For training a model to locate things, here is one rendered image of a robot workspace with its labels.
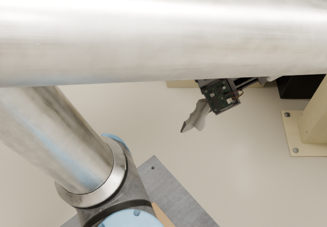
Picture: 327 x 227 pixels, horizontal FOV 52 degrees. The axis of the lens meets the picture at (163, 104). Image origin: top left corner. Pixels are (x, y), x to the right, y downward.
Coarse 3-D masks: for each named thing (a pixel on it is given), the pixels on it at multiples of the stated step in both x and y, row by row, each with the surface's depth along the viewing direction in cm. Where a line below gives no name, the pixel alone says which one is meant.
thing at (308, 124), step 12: (324, 84) 147; (312, 96) 159; (324, 96) 147; (312, 108) 159; (324, 108) 147; (300, 120) 173; (312, 120) 158; (324, 120) 153; (300, 132) 173; (312, 132) 162; (324, 132) 162
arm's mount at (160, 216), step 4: (152, 204) 91; (156, 204) 91; (156, 208) 90; (156, 212) 90; (160, 212) 90; (160, 216) 89; (164, 216) 89; (160, 220) 88; (164, 220) 88; (168, 220) 88; (164, 224) 88; (168, 224) 88; (172, 224) 88
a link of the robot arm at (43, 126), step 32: (0, 96) 38; (32, 96) 41; (64, 96) 49; (0, 128) 42; (32, 128) 44; (64, 128) 48; (32, 160) 50; (64, 160) 52; (96, 160) 58; (128, 160) 69; (64, 192) 64; (96, 192) 62; (128, 192) 67
